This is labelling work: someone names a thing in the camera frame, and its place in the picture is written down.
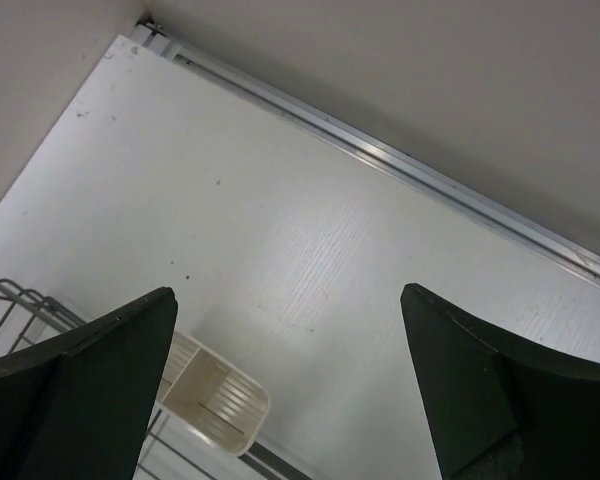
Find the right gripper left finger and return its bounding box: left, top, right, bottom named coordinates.
left=0, top=287, right=178, bottom=479

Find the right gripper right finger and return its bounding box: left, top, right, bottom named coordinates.
left=400, top=283, right=600, bottom=479

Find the white cutlery holder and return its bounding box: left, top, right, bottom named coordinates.
left=157, top=332, right=270, bottom=456

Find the black wire dish rack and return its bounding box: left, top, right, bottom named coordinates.
left=0, top=278, right=309, bottom=479

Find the aluminium right rail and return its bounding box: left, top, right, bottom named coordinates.
left=131, top=20, right=600, bottom=287

